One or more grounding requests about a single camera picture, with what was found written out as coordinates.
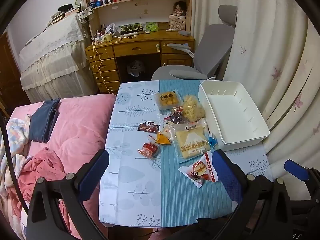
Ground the pink blanket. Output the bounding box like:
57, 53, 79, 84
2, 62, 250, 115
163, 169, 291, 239
0, 94, 118, 240

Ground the white floral cloth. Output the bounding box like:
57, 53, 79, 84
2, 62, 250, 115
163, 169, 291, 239
0, 117, 32, 188

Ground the covered piano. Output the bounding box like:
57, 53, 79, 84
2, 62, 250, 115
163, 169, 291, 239
19, 12, 99, 103

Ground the white floral curtain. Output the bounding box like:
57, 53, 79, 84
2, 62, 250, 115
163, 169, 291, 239
192, 0, 320, 180

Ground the white charging cable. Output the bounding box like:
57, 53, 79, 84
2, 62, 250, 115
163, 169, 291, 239
92, 40, 115, 93

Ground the brown wooden door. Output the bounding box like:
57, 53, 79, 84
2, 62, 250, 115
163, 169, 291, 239
0, 31, 22, 110

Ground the red white snack packet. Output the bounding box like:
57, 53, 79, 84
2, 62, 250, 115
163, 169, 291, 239
178, 151, 219, 188

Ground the printed cardboard box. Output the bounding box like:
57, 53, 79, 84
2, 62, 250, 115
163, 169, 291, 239
169, 17, 187, 30

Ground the grey office chair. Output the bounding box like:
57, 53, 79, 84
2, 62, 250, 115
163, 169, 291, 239
151, 4, 238, 81

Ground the clear yellow pastry box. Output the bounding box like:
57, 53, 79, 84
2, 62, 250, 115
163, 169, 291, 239
155, 91, 181, 110

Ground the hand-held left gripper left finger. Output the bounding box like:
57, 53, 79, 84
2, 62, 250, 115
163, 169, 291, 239
26, 149, 110, 240

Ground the beige cracker packet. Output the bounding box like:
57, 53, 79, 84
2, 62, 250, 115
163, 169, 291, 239
158, 121, 175, 143

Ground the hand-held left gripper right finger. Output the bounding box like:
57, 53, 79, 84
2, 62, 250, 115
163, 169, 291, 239
211, 149, 295, 240

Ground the brown snack packet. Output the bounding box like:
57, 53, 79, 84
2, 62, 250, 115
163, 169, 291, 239
137, 122, 160, 133

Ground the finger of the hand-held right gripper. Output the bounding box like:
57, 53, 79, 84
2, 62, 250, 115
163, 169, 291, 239
284, 159, 320, 181

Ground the dark plush toy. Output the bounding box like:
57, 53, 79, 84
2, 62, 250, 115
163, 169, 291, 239
126, 60, 147, 77

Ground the small orange snack packet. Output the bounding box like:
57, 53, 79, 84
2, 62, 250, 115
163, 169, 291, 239
155, 132, 173, 145

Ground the black cable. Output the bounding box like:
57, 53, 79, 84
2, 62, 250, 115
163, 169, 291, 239
0, 112, 29, 213

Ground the navy blue folded cloth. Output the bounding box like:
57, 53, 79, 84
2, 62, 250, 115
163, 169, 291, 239
28, 99, 61, 143

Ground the wooden bookshelf hutch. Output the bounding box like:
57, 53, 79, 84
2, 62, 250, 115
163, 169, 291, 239
82, 0, 193, 34

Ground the white plastic storage bin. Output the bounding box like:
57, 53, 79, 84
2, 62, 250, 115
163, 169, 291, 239
198, 80, 270, 152

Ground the red round snack packet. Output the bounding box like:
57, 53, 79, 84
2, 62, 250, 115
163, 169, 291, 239
137, 135, 160, 158

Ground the brown haired doll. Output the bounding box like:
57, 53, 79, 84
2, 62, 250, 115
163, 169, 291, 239
171, 1, 187, 18

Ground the toast bread packet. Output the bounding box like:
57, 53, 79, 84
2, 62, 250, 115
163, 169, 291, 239
169, 119, 218, 165

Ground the floral fabric bag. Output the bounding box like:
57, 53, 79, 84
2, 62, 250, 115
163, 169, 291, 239
76, 6, 94, 22

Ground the pale rice cake packet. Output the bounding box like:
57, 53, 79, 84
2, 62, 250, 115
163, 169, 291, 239
180, 94, 206, 123

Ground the blue snack packet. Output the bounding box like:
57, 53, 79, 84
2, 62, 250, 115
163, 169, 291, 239
208, 132, 218, 151

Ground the white plastic bag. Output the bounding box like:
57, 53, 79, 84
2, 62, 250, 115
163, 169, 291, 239
104, 23, 117, 37

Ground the dark green printed box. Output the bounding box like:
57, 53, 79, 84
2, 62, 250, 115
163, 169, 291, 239
119, 24, 145, 35

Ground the wooden desk with drawers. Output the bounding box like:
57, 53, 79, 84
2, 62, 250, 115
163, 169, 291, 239
85, 34, 195, 94

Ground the pink fleece garment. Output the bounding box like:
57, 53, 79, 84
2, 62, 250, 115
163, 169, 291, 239
17, 147, 67, 200

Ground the dark snack clear packet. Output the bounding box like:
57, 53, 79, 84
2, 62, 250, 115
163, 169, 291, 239
164, 112, 187, 125

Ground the stack of books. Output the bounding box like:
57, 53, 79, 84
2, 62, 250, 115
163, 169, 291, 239
46, 4, 80, 27

